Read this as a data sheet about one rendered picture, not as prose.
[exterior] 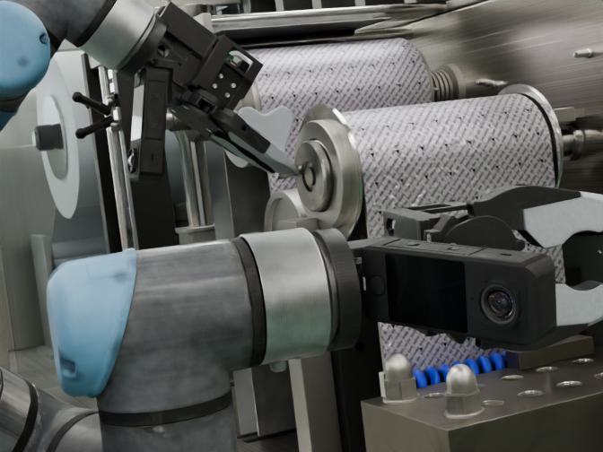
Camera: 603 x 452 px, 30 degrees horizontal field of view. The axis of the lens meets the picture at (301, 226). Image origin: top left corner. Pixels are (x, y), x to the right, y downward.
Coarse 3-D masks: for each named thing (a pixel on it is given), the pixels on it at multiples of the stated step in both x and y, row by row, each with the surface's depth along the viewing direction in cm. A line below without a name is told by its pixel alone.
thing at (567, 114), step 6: (564, 108) 129; (570, 108) 129; (558, 114) 128; (564, 114) 128; (570, 114) 129; (576, 114) 129; (582, 114) 129; (558, 120) 128; (564, 120) 128; (570, 120) 129
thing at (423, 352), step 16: (368, 224) 114; (560, 256) 124; (560, 272) 124; (384, 336) 115; (400, 336) 116; (416, 336) 116; (432, 336) 117; (384, 352) 115; (400, 352) 116; (416, 352) 116; (432, 352) 117; (448, 352) 118; (464, 352) 119; (480, 352) 120; (496, 352) 120; (384, 368) 115; (416, 368) 116
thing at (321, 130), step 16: (304, 128) 120; (320, 128) 116; (336, 144) 114; (336, 160) 114; (336, 176) 114; (336, 192) 115; (304, 208) 122; (336, 208) 115; (320, 224) 119; (336, 224) 117
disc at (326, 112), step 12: (312, 108) 119; (324, 108) 117; (312, 120) 120; (336, 120) 115; (348, 132) 113; (348, 144) 113; (348, 156) 113; (360, 168) 112; (360, 180) 112; (360, 192) 112; (360, 204) 113; (348, 216) 115; (336, 228) 118; (348, 228) 116
